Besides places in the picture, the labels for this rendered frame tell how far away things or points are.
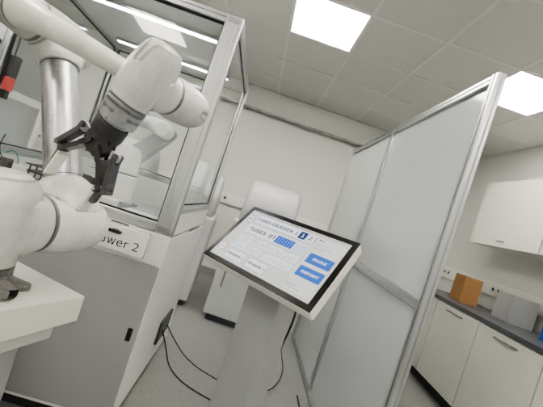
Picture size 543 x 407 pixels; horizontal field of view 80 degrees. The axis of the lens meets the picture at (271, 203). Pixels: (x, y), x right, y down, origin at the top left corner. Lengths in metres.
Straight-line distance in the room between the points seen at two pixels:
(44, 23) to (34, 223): 0.50
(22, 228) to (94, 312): 0.85
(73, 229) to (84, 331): 0.82
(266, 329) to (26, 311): 0.71
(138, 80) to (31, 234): 0.45
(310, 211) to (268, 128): 1.35
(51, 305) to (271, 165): 4.00
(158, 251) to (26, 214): 0.74
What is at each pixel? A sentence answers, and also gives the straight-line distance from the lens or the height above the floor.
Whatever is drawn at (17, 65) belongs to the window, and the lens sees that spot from 1.93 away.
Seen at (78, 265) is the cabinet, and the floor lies 0.70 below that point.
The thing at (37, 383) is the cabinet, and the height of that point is 0.15.
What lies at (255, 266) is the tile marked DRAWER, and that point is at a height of 1.00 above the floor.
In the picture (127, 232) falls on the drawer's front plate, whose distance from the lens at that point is 1.57.
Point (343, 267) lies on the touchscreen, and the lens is 1.09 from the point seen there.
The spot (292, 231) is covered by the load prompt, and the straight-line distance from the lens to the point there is 1.24.
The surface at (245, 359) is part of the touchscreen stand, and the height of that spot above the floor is 0.66.
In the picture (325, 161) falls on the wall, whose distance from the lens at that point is 4.80.
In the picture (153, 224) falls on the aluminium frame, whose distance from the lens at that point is 1.55.
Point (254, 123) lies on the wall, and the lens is 4.80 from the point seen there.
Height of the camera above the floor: 1.22
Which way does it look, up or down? level
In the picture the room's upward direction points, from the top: 18 degrees clockwise
